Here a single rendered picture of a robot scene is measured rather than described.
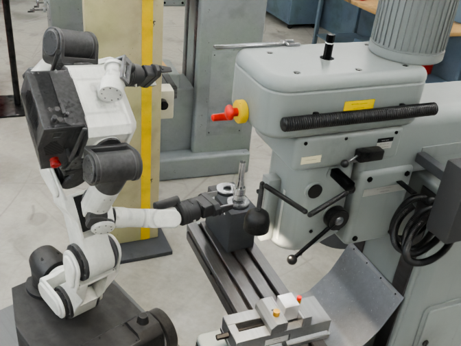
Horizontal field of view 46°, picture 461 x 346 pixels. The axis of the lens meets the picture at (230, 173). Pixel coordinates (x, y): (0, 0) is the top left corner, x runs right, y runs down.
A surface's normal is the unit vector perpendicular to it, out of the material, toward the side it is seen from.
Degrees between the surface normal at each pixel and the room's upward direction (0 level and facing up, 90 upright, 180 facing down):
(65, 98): 34
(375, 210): 90
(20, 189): 0
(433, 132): 90
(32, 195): 0
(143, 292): 0
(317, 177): 90
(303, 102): 90
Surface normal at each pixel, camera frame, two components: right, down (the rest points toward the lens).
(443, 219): -0.92, 0.13
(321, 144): 0.39, 0.50
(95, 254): 0.62, -0.06
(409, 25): -0.42, 0.43
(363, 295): -0.78, -0.29
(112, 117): 0.45, -0.47
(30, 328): 0.09, -0.86
